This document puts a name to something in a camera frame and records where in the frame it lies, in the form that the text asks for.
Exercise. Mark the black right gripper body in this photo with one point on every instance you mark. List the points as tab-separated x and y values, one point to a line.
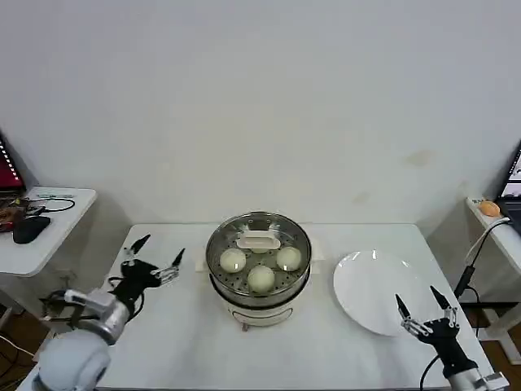
447	346

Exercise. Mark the white electric pot base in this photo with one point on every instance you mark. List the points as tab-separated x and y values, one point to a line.
260	315

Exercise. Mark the laptop with red screen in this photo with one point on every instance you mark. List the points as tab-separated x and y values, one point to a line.
8	171

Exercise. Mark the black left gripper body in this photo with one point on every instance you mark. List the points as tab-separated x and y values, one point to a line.
134	281

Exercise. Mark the white side table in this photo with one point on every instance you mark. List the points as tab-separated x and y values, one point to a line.
506	244
45	248

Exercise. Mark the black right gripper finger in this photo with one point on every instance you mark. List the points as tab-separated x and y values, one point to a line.
440	300
403	311

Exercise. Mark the black computer mouse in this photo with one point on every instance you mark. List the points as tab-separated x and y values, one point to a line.
31	229

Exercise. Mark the steel steamer basket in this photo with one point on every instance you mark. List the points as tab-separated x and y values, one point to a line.
228	291

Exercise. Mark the laptop with white screen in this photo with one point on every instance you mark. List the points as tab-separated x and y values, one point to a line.
513	183

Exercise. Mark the white round plate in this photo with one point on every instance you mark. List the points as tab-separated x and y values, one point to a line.
366	293

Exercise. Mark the orange round ball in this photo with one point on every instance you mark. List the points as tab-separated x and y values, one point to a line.
488	208

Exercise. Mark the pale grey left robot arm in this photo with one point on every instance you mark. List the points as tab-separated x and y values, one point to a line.
73	362

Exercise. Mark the white steamed bun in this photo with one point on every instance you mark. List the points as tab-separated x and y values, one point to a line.
259	250
233	260
288	258
261	279

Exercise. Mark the brown desk clutter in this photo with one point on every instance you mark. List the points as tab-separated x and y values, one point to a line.
10	213

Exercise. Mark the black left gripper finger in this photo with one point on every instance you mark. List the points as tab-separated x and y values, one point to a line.
138	245
179	260

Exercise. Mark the round glass lid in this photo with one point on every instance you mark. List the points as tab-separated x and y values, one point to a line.
258	242

